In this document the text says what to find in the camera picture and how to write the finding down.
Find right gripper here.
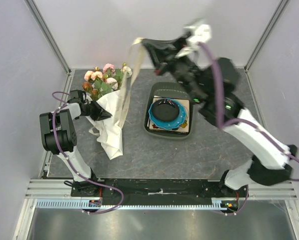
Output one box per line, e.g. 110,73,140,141
143,34,210,105

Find wooden puzzle board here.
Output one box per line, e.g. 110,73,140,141
146,95,191,134

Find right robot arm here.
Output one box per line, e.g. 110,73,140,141
141,37,296,197

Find left aluminium frame post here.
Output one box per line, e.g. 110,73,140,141
24,0,73,76

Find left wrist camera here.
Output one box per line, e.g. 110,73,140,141
67,90,87,104

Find white wrapping paper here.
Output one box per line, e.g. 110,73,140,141
86,90,123,160

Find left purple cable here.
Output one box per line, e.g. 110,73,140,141
51,91,126,215

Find blue plate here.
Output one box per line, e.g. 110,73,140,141
148,98,187,130

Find dark green tray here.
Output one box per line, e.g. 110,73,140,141
143,82,194,140

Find cream ribbon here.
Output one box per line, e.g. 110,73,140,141
114,37,146,129

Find grey cable duct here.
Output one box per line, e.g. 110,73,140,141
35,198,227,211

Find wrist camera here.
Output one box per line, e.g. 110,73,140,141
67,90,87,104
176,19,213,57

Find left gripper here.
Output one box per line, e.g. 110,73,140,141
81,100,112,122

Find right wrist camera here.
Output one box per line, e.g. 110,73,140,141
176,19,213,57

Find white flower stem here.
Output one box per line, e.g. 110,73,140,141
114,62,133,88

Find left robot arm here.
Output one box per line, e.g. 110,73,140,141
39,90,112,197

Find pink flower stems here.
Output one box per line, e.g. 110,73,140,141
84,63,120,99

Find orange flower stem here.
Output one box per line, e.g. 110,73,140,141
82,82,99,101

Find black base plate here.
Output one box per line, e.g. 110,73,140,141
68,178,247,207

